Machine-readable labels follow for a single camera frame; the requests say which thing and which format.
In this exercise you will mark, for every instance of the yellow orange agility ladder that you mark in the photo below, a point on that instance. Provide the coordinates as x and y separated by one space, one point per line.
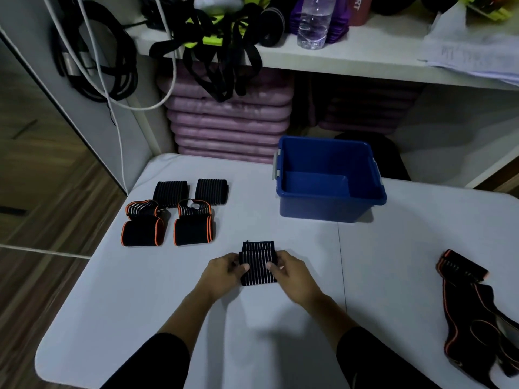
486 5

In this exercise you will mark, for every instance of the purple bottle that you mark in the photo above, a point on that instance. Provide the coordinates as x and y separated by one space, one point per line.
339 30

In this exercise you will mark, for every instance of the stack of pink mats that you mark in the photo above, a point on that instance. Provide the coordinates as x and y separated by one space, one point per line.
365 113
231 125

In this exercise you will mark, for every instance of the clear plastic water bottle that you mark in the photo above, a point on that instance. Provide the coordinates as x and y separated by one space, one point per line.
314 32

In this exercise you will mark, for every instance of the black cylindrical roller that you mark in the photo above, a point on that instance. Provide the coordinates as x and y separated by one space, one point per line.
272 28

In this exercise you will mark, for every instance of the blue plastic bin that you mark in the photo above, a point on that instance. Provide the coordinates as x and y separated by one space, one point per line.
324 208

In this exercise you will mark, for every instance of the person's right hand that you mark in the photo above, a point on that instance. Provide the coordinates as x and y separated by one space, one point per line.
298 279

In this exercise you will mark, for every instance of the white handheld controller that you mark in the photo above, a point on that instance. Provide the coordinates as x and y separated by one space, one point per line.
217 3

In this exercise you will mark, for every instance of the person's left hand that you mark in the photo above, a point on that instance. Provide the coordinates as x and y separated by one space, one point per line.
221 277

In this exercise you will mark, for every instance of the pink sport bottle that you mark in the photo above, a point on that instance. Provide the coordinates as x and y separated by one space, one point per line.
360 12

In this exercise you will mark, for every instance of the white paper sheets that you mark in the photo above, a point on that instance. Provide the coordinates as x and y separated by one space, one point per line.
470 52

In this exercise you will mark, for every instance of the black round bag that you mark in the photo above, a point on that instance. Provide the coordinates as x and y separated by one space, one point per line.
393 3

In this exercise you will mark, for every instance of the black chair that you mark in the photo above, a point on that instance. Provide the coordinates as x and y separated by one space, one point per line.
391 157

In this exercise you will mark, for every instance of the wooden door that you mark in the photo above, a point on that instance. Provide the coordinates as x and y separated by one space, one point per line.
502 178

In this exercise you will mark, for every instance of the person's right forearm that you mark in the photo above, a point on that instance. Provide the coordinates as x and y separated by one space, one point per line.
332 320

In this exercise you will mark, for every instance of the person's left forearm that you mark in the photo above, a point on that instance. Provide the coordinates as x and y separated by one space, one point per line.
178 324

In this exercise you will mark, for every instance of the white shelf unit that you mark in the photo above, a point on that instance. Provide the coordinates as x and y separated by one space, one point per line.
365 56

